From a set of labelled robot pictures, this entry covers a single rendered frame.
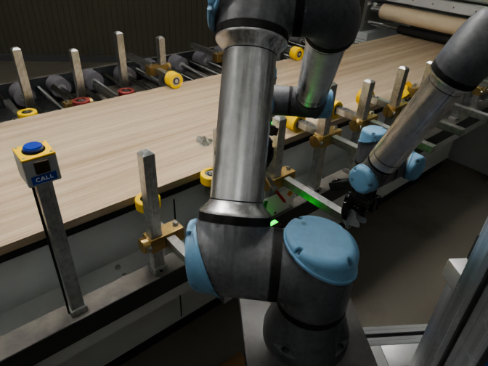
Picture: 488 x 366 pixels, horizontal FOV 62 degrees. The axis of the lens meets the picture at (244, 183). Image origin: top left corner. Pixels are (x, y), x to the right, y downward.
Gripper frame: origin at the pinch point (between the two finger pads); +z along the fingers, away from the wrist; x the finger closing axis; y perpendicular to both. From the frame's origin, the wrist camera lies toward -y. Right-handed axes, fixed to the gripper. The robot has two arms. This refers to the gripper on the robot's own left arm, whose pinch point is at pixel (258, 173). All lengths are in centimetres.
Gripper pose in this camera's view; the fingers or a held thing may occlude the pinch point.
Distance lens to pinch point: 129.2
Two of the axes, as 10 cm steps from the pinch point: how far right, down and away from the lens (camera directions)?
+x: 8.7, 3.0, -3.9
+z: -0.5, 8.4, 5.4
